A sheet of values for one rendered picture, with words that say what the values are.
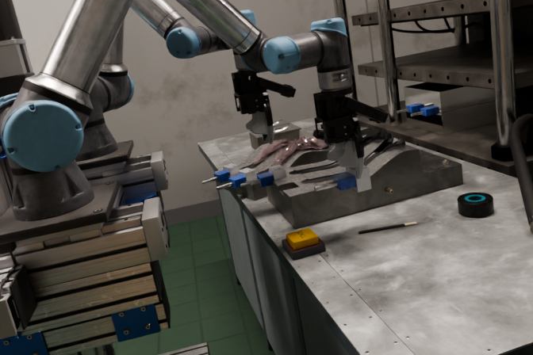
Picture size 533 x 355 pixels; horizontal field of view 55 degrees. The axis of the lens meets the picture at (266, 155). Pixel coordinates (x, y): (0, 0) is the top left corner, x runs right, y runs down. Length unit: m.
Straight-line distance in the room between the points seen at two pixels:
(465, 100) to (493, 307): 1.30
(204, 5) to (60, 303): 0.67
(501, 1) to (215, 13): 0.89
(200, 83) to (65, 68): 2.85
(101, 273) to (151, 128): 2.74
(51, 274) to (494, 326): 0.79
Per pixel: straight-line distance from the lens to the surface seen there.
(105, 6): 0.91
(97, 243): 1.04
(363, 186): 1.21
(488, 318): 0.94
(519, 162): 1.40
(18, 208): 1.07
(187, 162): 3.80
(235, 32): 1.15
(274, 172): 1.44
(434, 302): 0.97
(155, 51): 3.70
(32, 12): 3.63
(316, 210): 1.32
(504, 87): 1.70
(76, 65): 0.90
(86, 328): 1.18
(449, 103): 2.11
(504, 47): 1.69
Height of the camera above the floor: 1.31
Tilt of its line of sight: 14 degrees down
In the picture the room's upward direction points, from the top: 10 degrees counter-clockwise
